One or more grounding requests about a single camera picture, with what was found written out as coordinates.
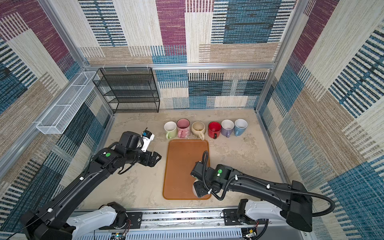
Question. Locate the orange plastic tray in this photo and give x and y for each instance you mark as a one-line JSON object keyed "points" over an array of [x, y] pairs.
{"points": [[181, 158]]}

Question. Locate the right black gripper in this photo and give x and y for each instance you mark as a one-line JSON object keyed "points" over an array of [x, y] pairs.
{"points": [[199, 189]]}

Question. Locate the white wire mesh basket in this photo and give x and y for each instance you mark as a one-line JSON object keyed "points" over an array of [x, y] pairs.
{"points": [[57, 119]]}

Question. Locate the light green mug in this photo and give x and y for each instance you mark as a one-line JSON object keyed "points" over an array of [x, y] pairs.
{"points": [[171, 130]]}

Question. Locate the cream marbled mug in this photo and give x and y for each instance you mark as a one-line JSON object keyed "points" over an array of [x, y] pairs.
{"points": [[199, 130]]}

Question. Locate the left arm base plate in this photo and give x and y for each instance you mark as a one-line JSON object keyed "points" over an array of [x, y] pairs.
{"points": [[132, 220]]}

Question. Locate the blue mug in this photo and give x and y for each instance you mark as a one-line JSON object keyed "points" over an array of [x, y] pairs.
{"points": [[240, 127]]}

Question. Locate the white mug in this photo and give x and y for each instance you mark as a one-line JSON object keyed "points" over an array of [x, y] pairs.
{"points": [[194, 191]]}

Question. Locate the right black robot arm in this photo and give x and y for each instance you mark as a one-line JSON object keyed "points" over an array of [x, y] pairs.
{"points": [[291, 202]]}

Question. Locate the purple mug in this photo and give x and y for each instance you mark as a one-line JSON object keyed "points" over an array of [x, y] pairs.
{"points": [[227, 128]]}

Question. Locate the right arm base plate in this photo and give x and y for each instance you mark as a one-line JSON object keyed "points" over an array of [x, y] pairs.
{"points": [[234, 217]]}

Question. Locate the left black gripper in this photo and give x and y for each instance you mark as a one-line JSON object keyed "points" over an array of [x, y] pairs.
{"points": [[147, 161]]}

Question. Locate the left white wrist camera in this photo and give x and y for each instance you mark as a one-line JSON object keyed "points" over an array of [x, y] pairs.
{"points": [[147, 137]]}

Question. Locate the red mug black handle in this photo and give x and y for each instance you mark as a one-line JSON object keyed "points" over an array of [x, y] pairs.
{"points": [[214, 129]]}

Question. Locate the pink ghost pattern mug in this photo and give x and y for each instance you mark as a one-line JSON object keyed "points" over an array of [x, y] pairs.
{"points": [[183, 126]]}

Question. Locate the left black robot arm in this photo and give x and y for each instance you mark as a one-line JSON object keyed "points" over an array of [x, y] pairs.
{"points": [[53, 221]]}

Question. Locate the black wire shelf rack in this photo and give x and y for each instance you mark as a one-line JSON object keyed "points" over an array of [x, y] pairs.
{"points": [[128, 90]]}

